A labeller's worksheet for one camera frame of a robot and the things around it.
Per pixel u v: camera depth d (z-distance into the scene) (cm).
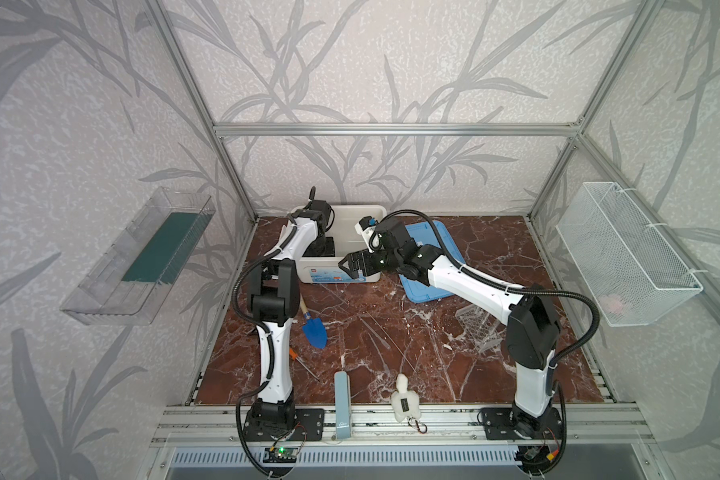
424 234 114
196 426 75
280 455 72
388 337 89
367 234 74
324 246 83
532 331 48
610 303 73
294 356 84
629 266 62
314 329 91
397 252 64
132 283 63
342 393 74
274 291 58
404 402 74
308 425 74
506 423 73
